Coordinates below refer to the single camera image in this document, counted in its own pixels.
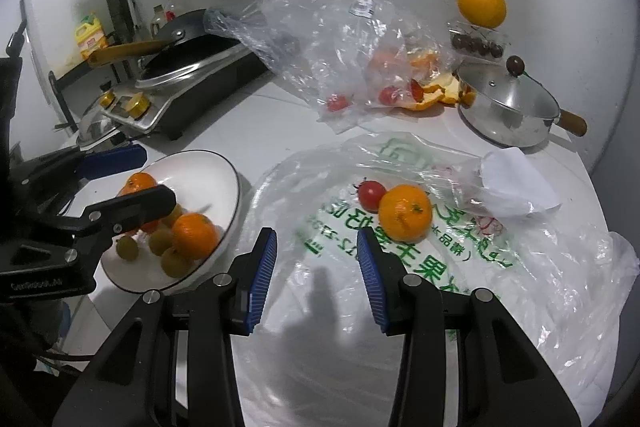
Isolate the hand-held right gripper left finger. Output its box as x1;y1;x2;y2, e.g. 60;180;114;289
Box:
52;227;278;427

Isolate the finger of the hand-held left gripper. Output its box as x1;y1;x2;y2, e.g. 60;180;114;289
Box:
30;185;177;268
10;143;147;208

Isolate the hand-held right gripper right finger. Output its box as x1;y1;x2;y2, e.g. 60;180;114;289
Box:
356;227;582;427

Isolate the white plate with dark rim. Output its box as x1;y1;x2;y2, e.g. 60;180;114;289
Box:
100;150;243;293

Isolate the white printed plastic bag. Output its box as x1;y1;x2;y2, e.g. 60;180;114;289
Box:
235;132;640;427

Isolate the yellow oil bottle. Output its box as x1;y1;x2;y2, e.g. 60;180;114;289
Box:
74;12;108;62

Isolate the orange peel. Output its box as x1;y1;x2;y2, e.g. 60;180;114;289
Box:
400;49;476;112

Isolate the steel pot lid with knob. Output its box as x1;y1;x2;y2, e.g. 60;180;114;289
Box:
457;55;561;122

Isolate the clear box of dark tomatoes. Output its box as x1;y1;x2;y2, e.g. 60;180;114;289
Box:
447;19;508;60

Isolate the clear crumpled plastic bag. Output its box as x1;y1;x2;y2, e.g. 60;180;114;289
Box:
202;0;461;132

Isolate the orange mandarin with leaf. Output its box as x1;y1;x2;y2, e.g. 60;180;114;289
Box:
457;0;507;29

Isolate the black pan with wooden handle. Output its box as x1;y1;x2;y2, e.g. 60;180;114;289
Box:
87;8;261;68

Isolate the steel pot with wooden handle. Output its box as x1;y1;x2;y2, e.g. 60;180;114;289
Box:
457;67;588;148

